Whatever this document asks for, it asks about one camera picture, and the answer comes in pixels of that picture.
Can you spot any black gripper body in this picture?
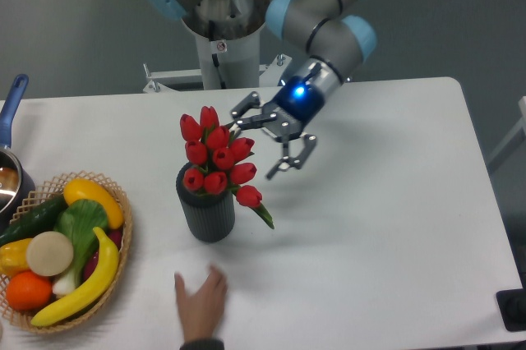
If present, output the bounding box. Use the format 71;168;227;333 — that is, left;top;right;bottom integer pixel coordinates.
261;74;325;143

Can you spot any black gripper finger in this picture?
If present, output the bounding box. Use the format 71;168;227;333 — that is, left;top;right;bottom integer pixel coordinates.
228;91;274;131
265;132;317;180

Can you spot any red tulip bouquet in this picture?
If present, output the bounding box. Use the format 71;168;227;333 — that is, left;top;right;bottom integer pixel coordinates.
176;106;274;228

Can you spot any dark sleeve forearm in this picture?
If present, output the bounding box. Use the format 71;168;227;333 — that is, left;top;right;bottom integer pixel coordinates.
180;338;224;350

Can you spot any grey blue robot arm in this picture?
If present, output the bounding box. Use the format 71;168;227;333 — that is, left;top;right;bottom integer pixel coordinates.
148;0;377;173

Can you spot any dark grey ribbed vase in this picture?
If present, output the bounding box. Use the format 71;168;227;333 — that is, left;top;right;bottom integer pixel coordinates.
175;163;235;243

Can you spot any person's hand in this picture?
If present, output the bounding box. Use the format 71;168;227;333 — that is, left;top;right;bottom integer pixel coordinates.
174;265;228;344

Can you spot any dark red vegetable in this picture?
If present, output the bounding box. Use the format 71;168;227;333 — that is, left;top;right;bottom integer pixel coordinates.
82;229;122;282

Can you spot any yellow squash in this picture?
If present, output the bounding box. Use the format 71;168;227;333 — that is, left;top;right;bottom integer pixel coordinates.
63;178;124;230

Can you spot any green bok choy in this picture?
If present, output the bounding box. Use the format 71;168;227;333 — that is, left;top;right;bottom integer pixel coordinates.
53;199;108;298

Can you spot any yellow banana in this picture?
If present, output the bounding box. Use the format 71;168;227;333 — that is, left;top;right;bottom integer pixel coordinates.
30;227;119;328

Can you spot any woven wicker basket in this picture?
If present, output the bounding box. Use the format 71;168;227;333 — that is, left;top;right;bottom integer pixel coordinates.
0;170;134;334

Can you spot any dark green cucumber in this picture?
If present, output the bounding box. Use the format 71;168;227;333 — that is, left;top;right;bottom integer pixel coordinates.
1;194;67;246

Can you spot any beige round disc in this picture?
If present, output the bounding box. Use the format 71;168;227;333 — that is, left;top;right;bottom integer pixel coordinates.
25;231;74;277

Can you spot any yellow bell pepper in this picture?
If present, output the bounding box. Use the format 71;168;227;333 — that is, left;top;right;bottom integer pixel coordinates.
1;238;32;278

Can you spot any black device at edge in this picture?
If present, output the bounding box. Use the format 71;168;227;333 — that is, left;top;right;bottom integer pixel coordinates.
496;288;525;332

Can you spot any orange fruit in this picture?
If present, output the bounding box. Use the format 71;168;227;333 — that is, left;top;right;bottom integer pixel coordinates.
6;270;52;311

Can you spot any white frame at right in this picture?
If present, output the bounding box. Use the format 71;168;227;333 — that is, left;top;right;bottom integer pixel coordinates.
486;96;525;174

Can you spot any blue handled saucepan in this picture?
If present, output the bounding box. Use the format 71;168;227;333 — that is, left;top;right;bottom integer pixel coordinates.
1;74;35;233

